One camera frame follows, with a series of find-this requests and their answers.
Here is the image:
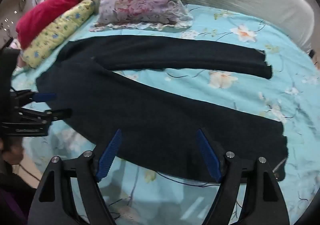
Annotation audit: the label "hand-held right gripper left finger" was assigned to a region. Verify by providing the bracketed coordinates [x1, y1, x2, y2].
[27, 129, 122, 225]

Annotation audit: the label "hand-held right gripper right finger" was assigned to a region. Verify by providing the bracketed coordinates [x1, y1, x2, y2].
[196, 128, 290, 225]

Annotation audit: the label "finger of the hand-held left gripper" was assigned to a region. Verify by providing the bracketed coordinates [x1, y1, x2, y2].
[10, 90, 57, 103]
[19, 108, 73, 123]

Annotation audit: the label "dark navy pants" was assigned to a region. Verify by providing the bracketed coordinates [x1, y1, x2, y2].
[36, 35, 288, 183]

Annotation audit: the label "person's left hand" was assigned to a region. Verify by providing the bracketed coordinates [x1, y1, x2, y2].
[1, 137, 24, 164]

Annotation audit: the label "yellow patterned pillow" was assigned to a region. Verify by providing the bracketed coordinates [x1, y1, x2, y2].
[22, 0, 95, 68]

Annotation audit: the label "red plush blanket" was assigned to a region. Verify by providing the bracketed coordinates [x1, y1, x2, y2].
[15, 0, 82, 49]

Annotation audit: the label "purple floral pillow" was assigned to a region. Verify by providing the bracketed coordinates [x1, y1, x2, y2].
[89, 0, 194, 33]

